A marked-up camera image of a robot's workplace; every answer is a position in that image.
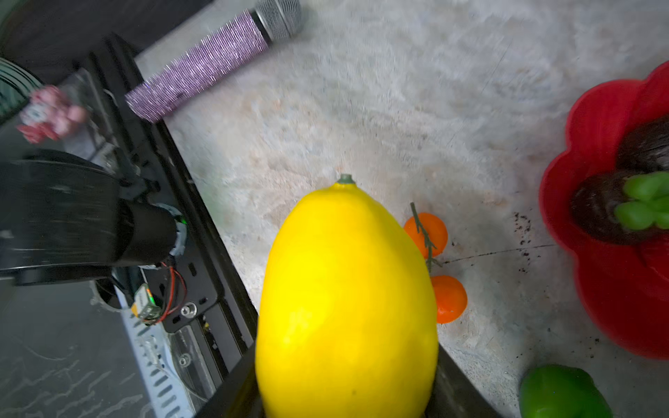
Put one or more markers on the white slotted cable duct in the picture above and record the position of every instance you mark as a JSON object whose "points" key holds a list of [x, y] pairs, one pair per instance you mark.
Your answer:
{"points": [[167, 394]]}

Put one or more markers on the red flower-shaped fruit bowl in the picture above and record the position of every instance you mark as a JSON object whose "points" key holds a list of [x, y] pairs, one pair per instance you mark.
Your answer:
{"points": [[624, 293]]}

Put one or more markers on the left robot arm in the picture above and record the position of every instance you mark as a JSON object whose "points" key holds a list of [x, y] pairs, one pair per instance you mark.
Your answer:
{"points": [[63, 219]]}

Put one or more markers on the green fake lime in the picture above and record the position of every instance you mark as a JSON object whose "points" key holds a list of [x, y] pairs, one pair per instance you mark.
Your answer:
{"points": [[560, 391]]}

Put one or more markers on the orange fake tomato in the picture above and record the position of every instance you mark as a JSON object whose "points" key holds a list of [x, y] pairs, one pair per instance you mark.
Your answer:
{"points": [[451, 298], [427, 231]]}

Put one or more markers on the orange fake tomato right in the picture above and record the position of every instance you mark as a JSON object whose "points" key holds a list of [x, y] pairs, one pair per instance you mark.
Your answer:
{"points": [[451, 298]]}

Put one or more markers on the large yellow fake lemon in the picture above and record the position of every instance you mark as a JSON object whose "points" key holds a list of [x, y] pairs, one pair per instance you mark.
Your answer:
{"points": [[348, 317]]}

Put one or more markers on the pink plush toy left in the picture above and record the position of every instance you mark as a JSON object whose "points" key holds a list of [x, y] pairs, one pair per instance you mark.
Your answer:
{"points": [[50, 115]]}

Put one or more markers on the purple glitter microphone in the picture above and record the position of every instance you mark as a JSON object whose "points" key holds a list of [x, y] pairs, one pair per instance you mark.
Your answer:
{"points": [[237, 43]]}

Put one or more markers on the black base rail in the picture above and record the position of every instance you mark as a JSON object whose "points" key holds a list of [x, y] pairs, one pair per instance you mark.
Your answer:
{"points": [[210, 298]]}

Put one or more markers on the orange fake tomato left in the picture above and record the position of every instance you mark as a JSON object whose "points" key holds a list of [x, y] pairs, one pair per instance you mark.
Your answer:
{"points": [[427, 231]]}

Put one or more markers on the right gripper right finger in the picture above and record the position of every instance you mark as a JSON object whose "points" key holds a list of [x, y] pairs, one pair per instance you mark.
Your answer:
{"points": [[453, 395]]}

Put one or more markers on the dark brown fake avocado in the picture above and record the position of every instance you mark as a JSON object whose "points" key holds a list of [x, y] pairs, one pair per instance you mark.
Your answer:
{"points": [[645, 149]]}

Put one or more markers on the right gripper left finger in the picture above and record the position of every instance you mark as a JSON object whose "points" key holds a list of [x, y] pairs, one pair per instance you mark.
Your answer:
{"points": [[238, 395]]}

